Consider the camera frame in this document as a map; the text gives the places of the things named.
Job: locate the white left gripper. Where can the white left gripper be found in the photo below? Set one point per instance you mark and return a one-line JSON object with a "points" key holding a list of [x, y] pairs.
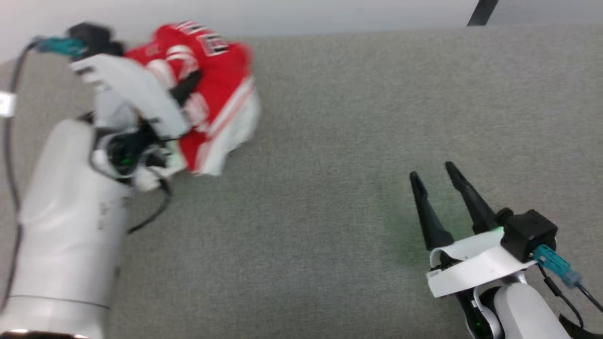
{"points": [[132, 84]]}

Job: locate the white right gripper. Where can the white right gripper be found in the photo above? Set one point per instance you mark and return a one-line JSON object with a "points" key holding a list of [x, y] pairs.
{"points": [[476, 266]]}

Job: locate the red and white shirt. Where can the red and white shirt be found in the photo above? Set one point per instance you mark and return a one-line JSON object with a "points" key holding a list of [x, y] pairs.
{"points": [[221, 75]]}

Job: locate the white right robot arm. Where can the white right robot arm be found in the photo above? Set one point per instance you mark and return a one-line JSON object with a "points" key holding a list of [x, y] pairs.
{"points": [[523, 315]]}

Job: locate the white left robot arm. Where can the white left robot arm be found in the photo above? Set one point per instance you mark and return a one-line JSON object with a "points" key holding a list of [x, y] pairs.
{"points": [[66, 226]]}

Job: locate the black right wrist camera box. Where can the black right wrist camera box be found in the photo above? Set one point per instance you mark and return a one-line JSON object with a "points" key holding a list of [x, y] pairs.
{"points": [[530, 233]]}

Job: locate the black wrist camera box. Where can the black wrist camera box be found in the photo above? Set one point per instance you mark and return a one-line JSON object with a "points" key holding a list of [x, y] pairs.
{"points": [[530, 233], [92, 36]]}

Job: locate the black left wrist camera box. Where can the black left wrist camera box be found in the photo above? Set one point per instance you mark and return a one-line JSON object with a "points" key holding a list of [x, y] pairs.
{"points": [[92, 36]]}

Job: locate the teal right camera connector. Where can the teal right camera connector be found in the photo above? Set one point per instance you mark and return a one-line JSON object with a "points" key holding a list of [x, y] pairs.
{"points": [[553, 262]]}

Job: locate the teal camera connector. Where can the teal camera connector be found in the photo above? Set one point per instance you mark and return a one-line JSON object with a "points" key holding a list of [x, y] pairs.
{"points": [[61, 46], [553, 262]]}

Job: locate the teal left camera connector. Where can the teal left camera connector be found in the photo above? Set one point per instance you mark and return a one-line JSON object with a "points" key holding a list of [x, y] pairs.
{"points": [[61, 46]]}

